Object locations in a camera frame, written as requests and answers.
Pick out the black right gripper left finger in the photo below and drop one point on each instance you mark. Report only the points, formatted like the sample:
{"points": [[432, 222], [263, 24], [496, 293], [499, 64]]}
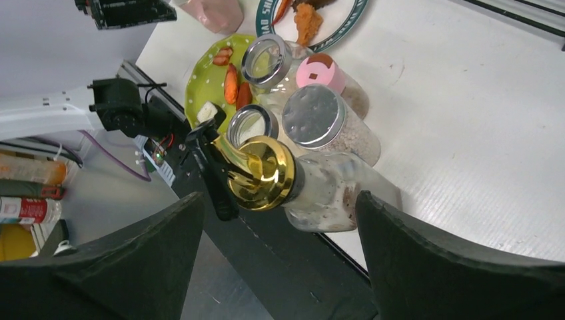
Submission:
{"points": [[141, 271]]}

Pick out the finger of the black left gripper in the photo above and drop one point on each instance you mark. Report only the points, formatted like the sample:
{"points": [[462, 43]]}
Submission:
{"points": [[120, 14]]}

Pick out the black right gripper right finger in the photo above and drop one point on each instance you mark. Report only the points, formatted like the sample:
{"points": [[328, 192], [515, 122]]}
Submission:
{"points": [[419, 271]]}

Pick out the oil bottle with black spout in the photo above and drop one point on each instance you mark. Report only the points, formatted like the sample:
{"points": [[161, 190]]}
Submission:
{"points": [[318, 191]]}

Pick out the silver lid pellet jar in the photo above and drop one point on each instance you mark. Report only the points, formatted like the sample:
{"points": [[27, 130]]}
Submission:
{"points": [[317, 118]]}

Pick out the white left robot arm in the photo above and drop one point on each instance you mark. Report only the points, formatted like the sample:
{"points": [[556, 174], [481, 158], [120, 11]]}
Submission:
{"points": [[112, 104]]}

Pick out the pink cup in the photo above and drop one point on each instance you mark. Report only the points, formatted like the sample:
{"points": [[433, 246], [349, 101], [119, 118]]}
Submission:
{"points": [[218, 16]]}

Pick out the red white can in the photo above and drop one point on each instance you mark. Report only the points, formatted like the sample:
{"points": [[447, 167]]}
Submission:
{"points": [[27, 211]]}

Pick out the green polka dot plate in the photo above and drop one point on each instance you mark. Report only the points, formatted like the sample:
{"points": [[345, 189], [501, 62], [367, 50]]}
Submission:
{"points": [[206, 81]]}

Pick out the sausage slice toy food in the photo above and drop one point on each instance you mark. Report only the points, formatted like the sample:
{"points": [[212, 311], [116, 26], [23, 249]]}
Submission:
{"points": [[223, 56]]}

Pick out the white sushi toy piece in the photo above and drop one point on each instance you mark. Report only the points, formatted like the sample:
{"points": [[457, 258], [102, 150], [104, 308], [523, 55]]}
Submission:
{"points": [[210, 110]]}

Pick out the orange carrot toy piece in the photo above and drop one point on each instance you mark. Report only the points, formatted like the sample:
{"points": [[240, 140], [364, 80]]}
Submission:
{"points": [[231, 84]]}

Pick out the red sausage toy piece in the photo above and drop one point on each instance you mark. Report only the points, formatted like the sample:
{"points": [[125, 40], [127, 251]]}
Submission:
{"points": [[244, 97]]}

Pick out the orange bottle on floor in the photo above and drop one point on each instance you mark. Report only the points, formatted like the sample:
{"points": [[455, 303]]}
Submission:
{"points": [[33, 170]]}

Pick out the glass jar with beige powder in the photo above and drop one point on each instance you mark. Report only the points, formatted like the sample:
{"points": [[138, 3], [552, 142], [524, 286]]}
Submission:
{"points": [[259, 120]]}

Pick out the orange fried food piece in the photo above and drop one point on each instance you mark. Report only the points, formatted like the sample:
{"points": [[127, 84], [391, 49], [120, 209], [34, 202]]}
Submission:
{"points": [[308, 22]]}

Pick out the dark sea cucumber toy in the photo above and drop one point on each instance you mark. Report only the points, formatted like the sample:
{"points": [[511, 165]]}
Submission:
{"points": [[316, 4]]}

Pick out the pink lid spice jar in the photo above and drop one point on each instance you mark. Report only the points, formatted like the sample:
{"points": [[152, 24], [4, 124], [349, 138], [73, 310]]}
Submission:
{"points": [[321, 68]]}

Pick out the white plate with blue rim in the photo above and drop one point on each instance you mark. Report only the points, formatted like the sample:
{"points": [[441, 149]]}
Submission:
{"points": [[338, 19]]}

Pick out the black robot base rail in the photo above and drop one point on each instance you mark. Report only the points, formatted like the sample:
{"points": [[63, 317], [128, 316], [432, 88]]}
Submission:
{"points": [[295, 275]]}

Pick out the glass jar with metal ring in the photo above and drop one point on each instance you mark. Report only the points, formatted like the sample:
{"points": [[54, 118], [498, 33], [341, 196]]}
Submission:
{"points": [[270, 65]]}

